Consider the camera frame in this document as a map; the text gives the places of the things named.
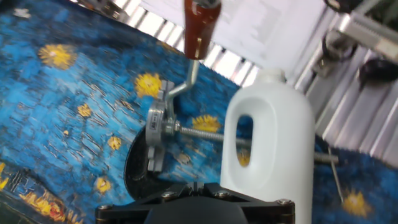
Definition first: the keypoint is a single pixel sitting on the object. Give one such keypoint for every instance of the aluminium frame beam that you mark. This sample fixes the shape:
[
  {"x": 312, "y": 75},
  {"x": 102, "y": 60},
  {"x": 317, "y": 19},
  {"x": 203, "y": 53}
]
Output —
[{"x": 105, "y": 7}]

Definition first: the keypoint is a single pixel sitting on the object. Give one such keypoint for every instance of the silver lever base bracket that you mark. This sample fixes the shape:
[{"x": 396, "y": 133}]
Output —
[{"x": 154, "y": 124}]

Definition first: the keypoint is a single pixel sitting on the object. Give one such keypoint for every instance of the black rounded knob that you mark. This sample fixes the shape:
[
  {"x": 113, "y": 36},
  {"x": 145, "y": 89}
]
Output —
[{"x": 379, "y": 71}]

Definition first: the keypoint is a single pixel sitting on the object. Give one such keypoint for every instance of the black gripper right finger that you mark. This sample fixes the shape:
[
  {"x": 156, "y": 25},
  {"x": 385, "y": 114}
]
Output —
[{"x": 270, "y": 213}]

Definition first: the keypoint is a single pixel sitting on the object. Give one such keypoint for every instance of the printed table paper sheet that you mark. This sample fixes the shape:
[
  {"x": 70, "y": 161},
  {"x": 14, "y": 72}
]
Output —
[{"x": 264, "y": 31}]

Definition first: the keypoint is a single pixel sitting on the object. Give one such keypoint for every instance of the white plastic jug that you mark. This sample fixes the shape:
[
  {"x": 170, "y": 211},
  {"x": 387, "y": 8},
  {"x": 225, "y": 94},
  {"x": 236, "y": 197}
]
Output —
[{"x": 280, "y": 140}]

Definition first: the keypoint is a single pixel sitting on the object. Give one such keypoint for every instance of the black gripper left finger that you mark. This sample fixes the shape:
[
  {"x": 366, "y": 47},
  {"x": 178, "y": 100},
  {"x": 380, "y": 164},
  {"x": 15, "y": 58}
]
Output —
[{"x": 124, "y": 211}]

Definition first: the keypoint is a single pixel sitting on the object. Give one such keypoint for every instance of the black C-clamp with screw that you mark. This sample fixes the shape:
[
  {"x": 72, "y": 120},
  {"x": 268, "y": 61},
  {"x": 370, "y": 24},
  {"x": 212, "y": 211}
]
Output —
[{"x": 136, "y": 161}]

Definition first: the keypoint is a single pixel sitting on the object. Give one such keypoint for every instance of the blue starry night cloth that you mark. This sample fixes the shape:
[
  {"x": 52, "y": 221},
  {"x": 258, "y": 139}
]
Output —
[{"x": 62, "y": 109}]

